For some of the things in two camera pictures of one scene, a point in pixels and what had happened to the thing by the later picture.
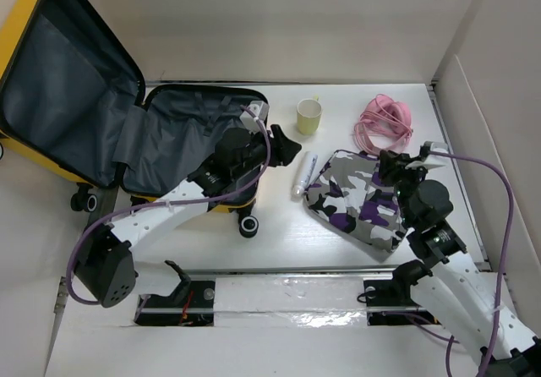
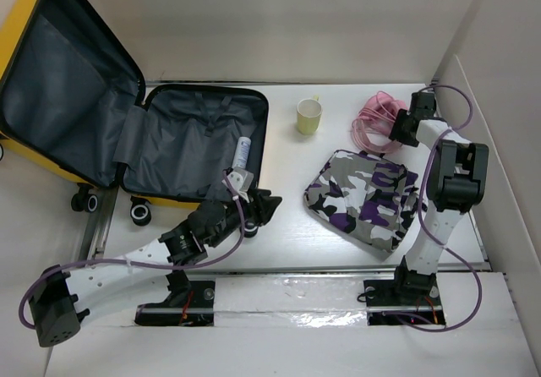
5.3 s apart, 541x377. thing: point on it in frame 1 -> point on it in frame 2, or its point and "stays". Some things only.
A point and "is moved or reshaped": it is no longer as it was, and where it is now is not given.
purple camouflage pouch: (350, 193) stays
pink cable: (384, 126) stays
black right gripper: (392, 164) -> (396, 133)
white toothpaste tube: (298, 191) is moved or reshaped
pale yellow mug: (308, 112) stays
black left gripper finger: (282, 151) -> (267, 211)
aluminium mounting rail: (405, 292) stays
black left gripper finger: (278, 133) -> (265, 194)
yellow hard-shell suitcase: (73, 97) stays
